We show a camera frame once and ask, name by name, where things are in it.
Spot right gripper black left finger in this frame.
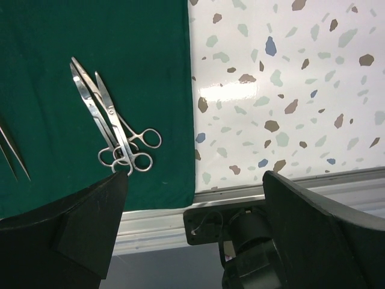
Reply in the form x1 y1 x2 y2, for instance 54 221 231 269
1 172 128 288

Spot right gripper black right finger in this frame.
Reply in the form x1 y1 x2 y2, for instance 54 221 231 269
263 171 384 288

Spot silver surgical scissors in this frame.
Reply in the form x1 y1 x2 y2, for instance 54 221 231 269
94 71 153 176
70 63 118 167

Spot silver pointed tweezers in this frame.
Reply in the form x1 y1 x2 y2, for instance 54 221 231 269
1 117 31 181
1 126 17 180

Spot dark green surgical cloth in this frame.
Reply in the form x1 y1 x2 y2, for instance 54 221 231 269
1 1 196 218

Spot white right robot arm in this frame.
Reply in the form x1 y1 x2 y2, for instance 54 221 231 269
1 171 384 288

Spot aluminium rail frame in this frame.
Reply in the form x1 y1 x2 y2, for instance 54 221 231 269
113 167 384 255

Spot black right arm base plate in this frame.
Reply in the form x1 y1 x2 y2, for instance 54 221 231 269
183 207 236 246

